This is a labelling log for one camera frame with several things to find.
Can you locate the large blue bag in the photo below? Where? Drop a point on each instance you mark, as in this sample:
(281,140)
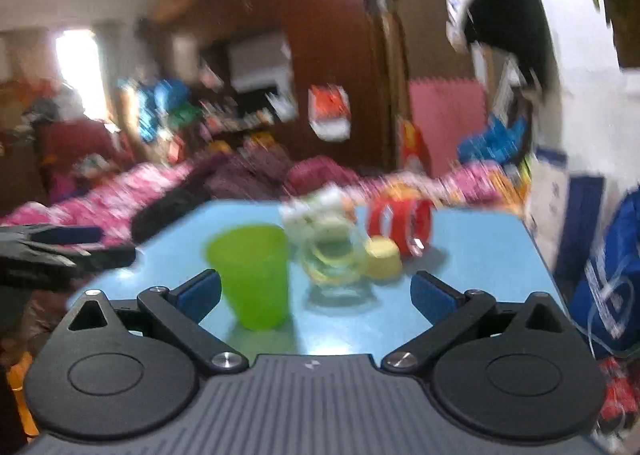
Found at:
(612,285)

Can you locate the small yellow cup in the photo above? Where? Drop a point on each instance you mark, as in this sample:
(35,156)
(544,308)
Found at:
(382,257)

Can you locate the red packet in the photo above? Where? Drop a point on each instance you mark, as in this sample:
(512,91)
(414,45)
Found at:
(620,390)

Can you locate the purple blanket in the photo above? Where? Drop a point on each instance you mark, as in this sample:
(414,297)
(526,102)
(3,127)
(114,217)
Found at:
(250,172)

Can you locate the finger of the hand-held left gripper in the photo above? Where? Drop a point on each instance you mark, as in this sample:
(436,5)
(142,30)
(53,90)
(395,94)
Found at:
(70,234)
(95,257)

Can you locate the blue crumpled bag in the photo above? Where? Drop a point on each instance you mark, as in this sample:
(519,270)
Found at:
(492,140)

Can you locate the brown wooden wardrobe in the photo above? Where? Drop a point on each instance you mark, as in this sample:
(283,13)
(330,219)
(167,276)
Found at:
(330,35)

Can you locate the green plastic cup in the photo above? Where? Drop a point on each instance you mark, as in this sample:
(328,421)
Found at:
(257,275)

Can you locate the dark red cloth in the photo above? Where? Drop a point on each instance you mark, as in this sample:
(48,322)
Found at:
(80,142)

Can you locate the red and white hanging bag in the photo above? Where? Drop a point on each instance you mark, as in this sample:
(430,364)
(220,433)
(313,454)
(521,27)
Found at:
(328,111)

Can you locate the black cloth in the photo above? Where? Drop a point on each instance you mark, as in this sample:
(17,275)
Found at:
(170,210)

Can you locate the pink foam mat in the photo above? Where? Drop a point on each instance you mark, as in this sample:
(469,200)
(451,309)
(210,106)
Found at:
(445,115)

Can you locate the clear glass cup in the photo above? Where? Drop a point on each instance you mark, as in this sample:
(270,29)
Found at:
(332,260)

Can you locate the red plastic cup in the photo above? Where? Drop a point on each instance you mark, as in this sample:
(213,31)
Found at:
(400,222)

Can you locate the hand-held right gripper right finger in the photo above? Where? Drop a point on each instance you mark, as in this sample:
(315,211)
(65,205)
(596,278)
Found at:
(433,296)

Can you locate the pink floral blanket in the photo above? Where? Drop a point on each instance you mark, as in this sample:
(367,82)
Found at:
(100,195)

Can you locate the white and blue carton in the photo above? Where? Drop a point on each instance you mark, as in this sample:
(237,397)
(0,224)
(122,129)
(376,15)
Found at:
(565,200)

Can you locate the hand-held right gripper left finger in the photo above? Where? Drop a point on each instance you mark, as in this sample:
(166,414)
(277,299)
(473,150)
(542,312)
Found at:
(201,293)

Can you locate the white box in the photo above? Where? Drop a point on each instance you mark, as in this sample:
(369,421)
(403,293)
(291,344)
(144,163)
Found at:
(260,64)

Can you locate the white and green toy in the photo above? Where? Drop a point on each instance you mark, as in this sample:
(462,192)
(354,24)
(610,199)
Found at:
(317,215)

